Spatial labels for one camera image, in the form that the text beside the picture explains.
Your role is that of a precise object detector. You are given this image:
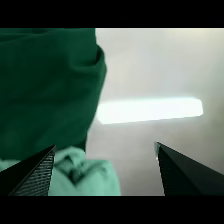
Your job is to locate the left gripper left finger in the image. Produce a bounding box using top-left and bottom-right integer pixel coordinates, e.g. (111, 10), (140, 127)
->
(0, 144), (57, 197)

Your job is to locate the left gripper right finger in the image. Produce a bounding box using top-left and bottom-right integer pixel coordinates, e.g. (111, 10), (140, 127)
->
(155, 141), (224, 197)

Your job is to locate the green T-shirt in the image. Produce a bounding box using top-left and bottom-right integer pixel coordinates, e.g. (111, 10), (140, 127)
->
(0, 27), (108, 162)

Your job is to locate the pale green garment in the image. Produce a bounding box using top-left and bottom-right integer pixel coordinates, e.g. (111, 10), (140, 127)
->
(0, 146), (122, 197)

